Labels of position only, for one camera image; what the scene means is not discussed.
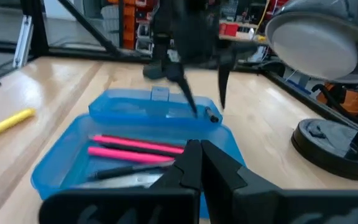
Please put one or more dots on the yellow highlighter pen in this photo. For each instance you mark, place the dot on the yellow highlighter pen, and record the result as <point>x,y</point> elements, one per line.
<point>8,123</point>

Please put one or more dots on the silver aluminium extrusion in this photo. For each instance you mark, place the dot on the silver aluminium extrusion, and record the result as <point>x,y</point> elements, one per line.
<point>22,43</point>

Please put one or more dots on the blue transparent supply box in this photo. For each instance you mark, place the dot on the blue transparent supply box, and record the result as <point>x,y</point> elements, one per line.
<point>73,149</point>

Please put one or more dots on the red plastic bin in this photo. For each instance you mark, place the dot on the red plastic bin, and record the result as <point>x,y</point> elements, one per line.
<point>228,29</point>

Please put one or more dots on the orange storage bin rack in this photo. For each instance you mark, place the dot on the orange storage bin rack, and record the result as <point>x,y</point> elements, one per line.
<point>129,21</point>

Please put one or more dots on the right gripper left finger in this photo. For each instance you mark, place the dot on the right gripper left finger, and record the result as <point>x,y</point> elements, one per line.
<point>179,186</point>

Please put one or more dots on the orange shop vacuum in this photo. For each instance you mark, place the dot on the orange shop vacuum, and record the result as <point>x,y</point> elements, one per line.
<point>353,99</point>

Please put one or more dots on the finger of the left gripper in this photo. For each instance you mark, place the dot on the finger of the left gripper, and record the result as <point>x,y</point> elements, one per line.
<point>183,90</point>
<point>224,84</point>

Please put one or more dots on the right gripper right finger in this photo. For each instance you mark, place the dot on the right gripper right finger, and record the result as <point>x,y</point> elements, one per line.
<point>228,193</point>

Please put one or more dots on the black ballpoint pen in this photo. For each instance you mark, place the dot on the black ballpoint pen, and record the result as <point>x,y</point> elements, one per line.
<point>120,171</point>
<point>211,115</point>

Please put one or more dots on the black desk lamp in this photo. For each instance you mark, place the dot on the black desk lamp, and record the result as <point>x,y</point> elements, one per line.
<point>315,49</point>

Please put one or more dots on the pink highlighter pen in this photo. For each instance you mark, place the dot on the pink highlighter pen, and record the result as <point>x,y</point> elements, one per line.
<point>135,143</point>
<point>126,154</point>

